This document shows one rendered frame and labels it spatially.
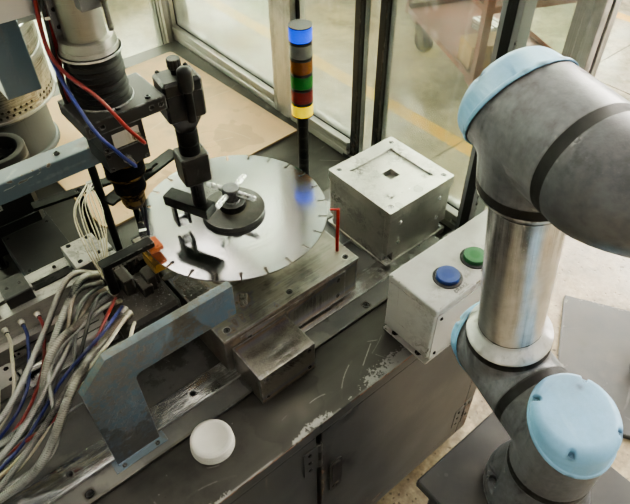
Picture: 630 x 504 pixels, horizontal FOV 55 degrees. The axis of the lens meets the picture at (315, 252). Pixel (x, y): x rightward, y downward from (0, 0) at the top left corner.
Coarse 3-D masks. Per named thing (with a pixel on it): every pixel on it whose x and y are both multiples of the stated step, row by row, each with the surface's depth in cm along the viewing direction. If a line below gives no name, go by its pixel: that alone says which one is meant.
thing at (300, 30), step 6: (288, 24) 111; (294, 24) 111; (300, 24) 111; (306, 24) 111; (288, 30) 111; (294, 30) 110; (300, 30) 109; (306, 30) 110; (294, 36) 110; (300, 36) 110; (306, 36) 110; (294, 42) 111; (300, 42) 111; (306, 42) 111
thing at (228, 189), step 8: (240, 176) 105; (208, 184) 104; (216, 184) 103; (224, 184) 103; (232, 184) 103; (240, 184) 104; (224, 192) 101; (232, 192) 101; (240, 192) 102; (224, 200) 101; (232, 200) 102; (216, 208) 100
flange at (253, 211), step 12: (216, 192) 108; (252, 192) 108; (240, 204) 103; (252, 204) 106; (264, 204) 106; (216, 216) 103; (228, 216) 103; (240, 216) 103; (252, 216) 103; (216, 228) 102; (228, 228) 102; (240, 228) 102
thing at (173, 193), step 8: (168, 192) 98; (176, 192) 98; (184, 192) 98; (192, 192) 93; (200, 192) 93; (168, 200) 97; (176, 200) 96; (184, 200) 96; (192, 200) 96; (200, 200) 94; (208, 200) 96; (176, 208) 98; (184, 208) 97; (192, 208) 96; (200, 208) 95; (208, 208) 95; (176, 216) 99; (200, 216) 96; (208, 216) 96
